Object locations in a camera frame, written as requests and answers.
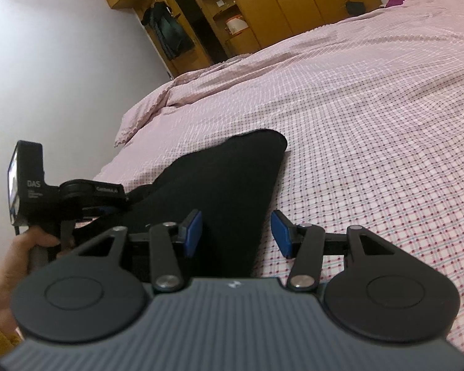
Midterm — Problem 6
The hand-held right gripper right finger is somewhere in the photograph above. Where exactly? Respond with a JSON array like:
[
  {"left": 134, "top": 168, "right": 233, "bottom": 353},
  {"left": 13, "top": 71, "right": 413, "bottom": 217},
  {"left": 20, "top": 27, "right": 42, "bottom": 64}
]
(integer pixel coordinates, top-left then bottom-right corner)
[{"left": 271, "top": 209, "right": 397, "bottom": 293}]

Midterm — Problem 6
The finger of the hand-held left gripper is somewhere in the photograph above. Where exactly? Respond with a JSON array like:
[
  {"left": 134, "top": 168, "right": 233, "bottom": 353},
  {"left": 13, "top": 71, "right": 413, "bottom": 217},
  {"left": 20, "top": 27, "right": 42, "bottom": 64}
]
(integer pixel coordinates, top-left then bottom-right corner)
[{"left": 80, "top": 206, "right": 117, "bottom": 221}]

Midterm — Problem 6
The white container on shelf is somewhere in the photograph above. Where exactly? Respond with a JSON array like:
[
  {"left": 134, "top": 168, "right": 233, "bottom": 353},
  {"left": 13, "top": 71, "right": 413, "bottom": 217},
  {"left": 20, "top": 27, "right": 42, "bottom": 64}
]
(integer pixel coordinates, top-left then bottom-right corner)
[{"left": 226, "top": 15, "right": 249, "bottom": 35}]

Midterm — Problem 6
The person's left hand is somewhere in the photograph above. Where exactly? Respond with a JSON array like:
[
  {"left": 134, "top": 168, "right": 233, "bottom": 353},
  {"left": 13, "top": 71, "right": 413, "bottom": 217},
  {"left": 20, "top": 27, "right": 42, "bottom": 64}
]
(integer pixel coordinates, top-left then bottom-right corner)
[{"left": 0, "top": 226, "right": 75, "bottom": 298}]

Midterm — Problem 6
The wooden wardrobe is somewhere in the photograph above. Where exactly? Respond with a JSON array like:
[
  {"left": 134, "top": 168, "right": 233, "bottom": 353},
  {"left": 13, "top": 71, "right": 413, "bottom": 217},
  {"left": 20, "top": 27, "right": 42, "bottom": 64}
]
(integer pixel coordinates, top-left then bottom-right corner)
[{"left": 101, "top": 0, "right": 383, "bottom": 80}]

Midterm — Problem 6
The dark hanging jacket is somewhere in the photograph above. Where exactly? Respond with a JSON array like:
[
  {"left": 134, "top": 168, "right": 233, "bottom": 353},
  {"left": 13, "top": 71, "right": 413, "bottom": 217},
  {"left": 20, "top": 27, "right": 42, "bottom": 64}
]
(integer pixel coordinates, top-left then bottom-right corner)
[{"left": 141, "top": 2, "right": 196, "bottom": 61}]

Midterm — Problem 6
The black garment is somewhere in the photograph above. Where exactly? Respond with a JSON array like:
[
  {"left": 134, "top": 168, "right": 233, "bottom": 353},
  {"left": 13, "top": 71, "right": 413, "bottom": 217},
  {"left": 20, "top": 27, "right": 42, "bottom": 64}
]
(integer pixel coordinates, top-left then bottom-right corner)
[{"left": 71, "top": 129, "right": 289, "bottom": 279}]

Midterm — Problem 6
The pink checked bed cover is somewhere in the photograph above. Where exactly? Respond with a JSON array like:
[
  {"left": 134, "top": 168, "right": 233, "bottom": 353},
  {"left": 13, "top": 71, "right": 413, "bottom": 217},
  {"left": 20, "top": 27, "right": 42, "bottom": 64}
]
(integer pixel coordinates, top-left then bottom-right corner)
[{"left": 93, "top": 0, "right": 464, "bottom": 356}]

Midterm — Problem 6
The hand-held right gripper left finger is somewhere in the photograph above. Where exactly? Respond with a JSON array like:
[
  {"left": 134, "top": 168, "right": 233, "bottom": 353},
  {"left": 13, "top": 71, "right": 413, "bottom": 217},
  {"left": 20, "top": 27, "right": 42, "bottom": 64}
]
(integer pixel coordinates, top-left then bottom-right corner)
[{"left": 77, "top": 209, "right": 202, "bottom": 293}]

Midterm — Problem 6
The person's left forearm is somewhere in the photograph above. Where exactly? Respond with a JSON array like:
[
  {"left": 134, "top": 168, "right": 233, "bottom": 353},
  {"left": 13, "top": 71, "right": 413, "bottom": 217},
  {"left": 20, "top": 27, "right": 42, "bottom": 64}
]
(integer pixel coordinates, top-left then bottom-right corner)
[{"left": 0, "top": 274, "right": 24, "bottom": 343}]

